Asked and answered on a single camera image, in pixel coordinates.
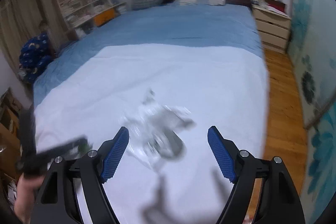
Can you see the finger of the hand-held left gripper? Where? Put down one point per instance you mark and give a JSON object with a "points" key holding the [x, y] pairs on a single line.
{"points": [[60, 149]]}

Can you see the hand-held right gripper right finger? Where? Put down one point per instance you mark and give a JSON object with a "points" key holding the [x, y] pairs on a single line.
{"points": [[220, 155]]}

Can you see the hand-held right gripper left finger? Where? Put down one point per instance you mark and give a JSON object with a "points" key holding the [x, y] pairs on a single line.
{"points": [[114, 155]]}

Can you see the small green wrapper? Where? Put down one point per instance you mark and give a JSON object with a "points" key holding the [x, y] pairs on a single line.
{"points": [[83, 146]]}

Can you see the white plastic mailer bag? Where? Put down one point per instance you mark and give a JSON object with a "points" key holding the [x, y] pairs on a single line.
{"points": [[157, 129]]}

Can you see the person's left hand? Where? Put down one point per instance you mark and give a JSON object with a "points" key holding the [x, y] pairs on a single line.
{"points": [[25, 195]]}

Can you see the cluttered wooden shelf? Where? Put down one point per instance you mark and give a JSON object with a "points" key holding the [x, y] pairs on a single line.
{"points": [[9, 119]]}

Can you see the blue star-print garment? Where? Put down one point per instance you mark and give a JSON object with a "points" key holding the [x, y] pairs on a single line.
{"points": [[35, 56]]}

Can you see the white bed sheet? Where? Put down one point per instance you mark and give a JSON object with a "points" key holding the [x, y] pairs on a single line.
{"points": [[183, 77]]}

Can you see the floral sliding wardrobe door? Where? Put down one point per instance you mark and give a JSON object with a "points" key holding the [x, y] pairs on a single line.
{"points": [[323, 161], [309, 29]]}

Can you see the beige curtain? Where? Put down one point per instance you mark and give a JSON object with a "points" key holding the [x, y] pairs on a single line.
{"points": [[15, 16]]}

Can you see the bed with blue sheet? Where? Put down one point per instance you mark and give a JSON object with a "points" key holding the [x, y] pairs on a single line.
{"points": [[183, 24]]}

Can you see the light wooden nightstand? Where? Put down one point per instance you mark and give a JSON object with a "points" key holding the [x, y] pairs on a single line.
{"points": [[273, 27]]}

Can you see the orange drawer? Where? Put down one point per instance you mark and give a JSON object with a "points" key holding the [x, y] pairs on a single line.
{"points": [[104, 17]]}

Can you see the plaid pillow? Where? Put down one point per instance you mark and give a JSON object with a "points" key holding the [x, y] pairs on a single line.
{"points": [[145, 1]]}

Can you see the red box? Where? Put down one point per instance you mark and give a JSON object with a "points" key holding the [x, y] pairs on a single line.
{"points": [[275, 5]]}

